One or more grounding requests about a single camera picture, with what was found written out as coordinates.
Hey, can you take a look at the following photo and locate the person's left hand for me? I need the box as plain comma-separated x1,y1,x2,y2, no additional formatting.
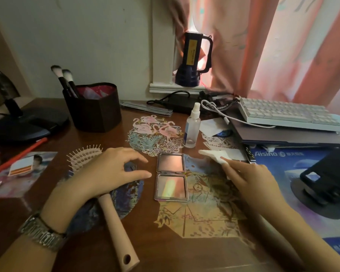
42,147,152,233

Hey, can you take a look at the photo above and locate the person's right hand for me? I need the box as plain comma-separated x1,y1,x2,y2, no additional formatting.
220,158,291,217

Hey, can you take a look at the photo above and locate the white cotton pad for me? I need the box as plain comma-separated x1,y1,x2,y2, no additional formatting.
198,149,230,166

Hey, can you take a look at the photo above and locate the person's left forearm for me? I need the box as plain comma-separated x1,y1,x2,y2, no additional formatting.
0,227,60,272

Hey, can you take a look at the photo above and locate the person's right forearm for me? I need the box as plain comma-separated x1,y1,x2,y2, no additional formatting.
262,202,340,272

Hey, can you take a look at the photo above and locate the dark blue round paper cutout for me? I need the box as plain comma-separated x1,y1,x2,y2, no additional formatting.
65,162,145,236

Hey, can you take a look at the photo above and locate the white floral paper cutout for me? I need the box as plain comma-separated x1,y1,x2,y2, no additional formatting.
201,133,244,151

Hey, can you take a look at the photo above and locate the pink folding compact mirror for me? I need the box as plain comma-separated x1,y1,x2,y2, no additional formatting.
154,152,190,202

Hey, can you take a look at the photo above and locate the blue printed mouse pad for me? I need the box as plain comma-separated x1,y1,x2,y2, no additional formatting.
250,147,340,264

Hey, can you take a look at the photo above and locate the white paper sheet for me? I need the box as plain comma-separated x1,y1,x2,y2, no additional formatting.
199,117,233,137

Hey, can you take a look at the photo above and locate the pink flamingo paper cutout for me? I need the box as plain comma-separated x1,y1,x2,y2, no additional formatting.
126,114,185,157

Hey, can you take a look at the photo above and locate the yellow paper cutout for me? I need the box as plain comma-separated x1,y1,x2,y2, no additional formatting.
154,154,256,250

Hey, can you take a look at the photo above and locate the beige vented hairbrush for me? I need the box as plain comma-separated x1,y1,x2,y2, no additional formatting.
66,144,140,272

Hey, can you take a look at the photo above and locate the clear plastic spray bottle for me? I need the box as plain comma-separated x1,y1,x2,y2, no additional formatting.
183,102,202,149

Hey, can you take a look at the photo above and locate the grey laptop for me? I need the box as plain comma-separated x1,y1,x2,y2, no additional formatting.
226,108,340,148

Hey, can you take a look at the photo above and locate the clear plastic ruler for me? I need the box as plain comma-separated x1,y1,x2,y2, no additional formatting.
119,100,173,117

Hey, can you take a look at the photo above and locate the dark brown brush holder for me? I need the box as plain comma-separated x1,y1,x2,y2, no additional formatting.
62,83,122,133

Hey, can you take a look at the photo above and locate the white mechanical keyboard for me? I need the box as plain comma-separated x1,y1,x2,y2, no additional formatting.
238,97,340,132

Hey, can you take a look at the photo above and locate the black power adapter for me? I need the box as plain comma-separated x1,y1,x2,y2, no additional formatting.
146,90,206,115

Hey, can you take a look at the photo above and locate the black phone stand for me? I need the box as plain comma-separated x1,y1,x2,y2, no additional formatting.
290,141,340,220

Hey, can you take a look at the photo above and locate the silver metal wristwatch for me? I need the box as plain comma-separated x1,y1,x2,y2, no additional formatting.
18,212,69,251

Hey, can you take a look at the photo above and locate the small white orange card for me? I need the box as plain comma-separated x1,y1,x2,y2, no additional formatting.
8,156,35,177

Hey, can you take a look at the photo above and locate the small black makeup brush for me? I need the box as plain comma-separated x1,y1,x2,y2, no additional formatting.
62,69,80,98

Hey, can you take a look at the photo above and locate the dark blue handheld flashlight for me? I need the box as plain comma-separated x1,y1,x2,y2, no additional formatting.
174,31,214,87

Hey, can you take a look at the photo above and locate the red pencil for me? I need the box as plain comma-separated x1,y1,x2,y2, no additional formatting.
0,137,48,179

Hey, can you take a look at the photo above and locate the black round stand base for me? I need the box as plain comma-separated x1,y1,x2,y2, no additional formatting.
0,98,70,142

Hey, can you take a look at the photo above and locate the printed photo card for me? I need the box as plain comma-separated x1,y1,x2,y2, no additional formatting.
0,151,58,199

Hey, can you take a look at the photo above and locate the large black makeup brush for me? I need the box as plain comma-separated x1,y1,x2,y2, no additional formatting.
50,65,73,97

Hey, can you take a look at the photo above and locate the pink curtain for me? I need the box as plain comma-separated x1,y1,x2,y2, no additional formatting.
167,0,340,118

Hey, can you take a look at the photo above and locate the white cable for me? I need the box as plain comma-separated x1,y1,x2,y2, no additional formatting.
200,99,277,129

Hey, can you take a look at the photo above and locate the black printed lanyard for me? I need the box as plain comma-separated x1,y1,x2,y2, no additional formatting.
211,100,239,113

